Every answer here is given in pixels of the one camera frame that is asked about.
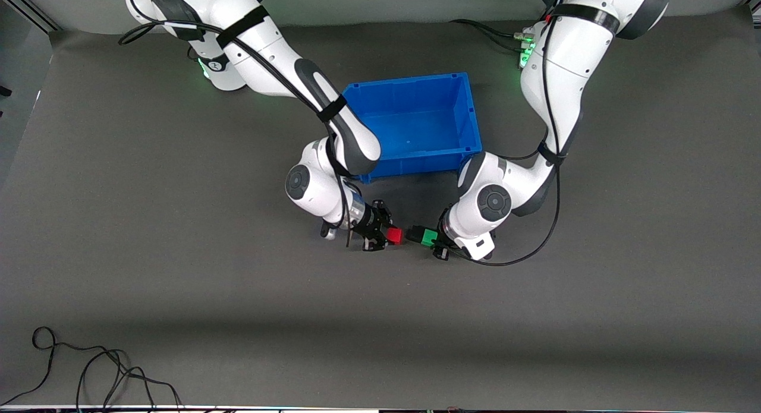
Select dark grey table mat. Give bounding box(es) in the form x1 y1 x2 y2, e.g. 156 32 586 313
0 12 761 410

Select blue plastic storage bin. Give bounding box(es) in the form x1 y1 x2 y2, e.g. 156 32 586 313
341 72 483 184

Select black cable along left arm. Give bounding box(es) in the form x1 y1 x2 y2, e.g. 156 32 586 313
443 0 574 267

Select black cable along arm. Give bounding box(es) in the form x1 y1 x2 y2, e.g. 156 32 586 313
443 0 574 267
118 0 357 248

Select black left arm base cables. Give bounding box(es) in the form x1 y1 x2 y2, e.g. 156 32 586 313
449 18 539 52

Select black cable along right arm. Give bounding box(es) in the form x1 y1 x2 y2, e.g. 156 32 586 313
118 0 357 248

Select loose thin black cable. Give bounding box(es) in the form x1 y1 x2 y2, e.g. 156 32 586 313
0 326 183 410

